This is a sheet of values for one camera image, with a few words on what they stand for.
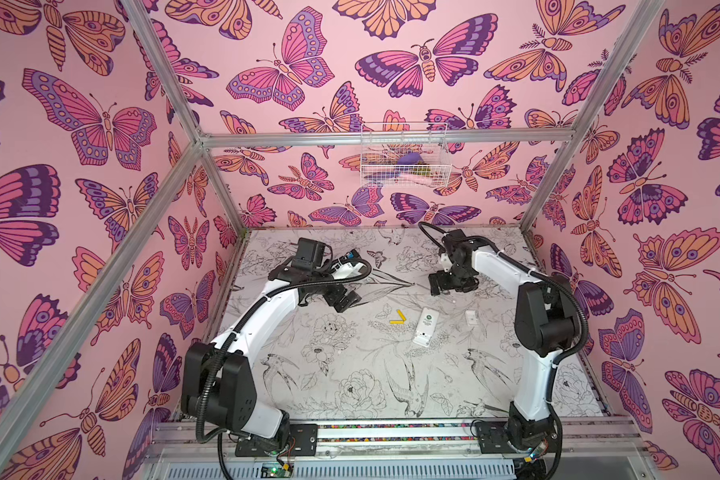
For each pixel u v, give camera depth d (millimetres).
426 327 922
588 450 738
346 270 746
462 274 815
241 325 475
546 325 531
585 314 905
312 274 704
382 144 968
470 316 948
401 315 961
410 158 971
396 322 947
